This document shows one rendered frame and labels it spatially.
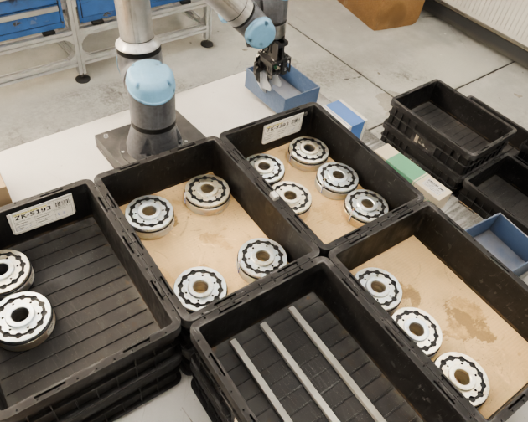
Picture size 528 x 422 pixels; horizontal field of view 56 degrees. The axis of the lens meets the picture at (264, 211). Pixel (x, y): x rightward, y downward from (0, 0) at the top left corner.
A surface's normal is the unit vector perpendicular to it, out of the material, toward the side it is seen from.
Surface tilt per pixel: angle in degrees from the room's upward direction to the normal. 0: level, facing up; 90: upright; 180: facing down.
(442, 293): 0
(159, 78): 4
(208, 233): 0
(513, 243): 90
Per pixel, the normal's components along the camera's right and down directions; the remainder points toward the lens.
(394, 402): 0.11, -0.67
